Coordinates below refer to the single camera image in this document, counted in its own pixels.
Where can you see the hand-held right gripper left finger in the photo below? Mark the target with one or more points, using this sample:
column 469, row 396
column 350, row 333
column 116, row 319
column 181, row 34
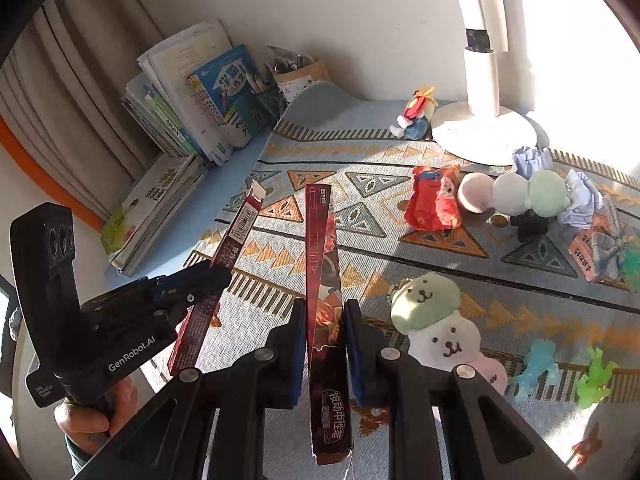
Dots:
column 300, row 355

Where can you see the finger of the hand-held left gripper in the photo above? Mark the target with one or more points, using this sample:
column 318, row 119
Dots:
column 200, row 282

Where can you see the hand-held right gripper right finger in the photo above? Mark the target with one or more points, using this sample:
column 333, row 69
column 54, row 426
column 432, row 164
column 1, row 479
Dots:
column 356, row 360

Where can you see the long red cardboard box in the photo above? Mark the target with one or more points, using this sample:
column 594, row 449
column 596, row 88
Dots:
column 327, row 240
column 240, row 230

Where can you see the pastel dango plush toy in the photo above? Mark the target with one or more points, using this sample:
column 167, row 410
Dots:
column 510, row 192
column 445, row 340

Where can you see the pink cartoon box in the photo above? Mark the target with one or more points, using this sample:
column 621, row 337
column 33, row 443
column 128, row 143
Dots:
column 585, row 255

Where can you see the plaid cloth bow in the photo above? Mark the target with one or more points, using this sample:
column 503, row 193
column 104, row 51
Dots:
column 610, row 245

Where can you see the person's left forearm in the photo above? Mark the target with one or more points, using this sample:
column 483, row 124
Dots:
column 75, row 457

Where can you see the person's left hand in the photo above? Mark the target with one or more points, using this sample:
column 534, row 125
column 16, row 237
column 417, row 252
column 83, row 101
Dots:
column 82, row 430

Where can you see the pile of flat workbooks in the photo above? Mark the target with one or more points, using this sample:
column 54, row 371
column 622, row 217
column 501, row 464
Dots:
column 155, row 205

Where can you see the red snack packet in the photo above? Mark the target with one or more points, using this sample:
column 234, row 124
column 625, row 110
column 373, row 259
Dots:
column 432, row 200

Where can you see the blue translucent toy figure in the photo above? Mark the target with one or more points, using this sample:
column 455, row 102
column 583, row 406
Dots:
column 537, row 360

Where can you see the row of upright books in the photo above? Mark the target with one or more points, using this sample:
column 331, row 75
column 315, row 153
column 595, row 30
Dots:
column 200, row 85

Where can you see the mesh pen holder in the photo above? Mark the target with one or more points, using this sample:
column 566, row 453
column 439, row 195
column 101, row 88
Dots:
column 280, row 80

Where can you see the black toy figure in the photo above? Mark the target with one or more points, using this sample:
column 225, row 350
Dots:
column 530, row 227

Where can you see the beige curtain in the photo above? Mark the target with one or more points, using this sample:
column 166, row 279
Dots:
column 75, row 85

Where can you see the green translucent toy figure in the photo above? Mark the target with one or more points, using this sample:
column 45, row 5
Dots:
column 592, row 385

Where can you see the red yellow toy figure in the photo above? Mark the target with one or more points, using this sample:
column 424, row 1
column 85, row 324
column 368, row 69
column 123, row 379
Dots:
column 415, row 115

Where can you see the white desk lamp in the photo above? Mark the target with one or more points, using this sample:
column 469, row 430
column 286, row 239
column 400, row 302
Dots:
column 482, row 125

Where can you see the teal translucent toy figure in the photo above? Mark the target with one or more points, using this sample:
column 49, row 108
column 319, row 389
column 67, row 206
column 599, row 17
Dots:
column 631, row 270

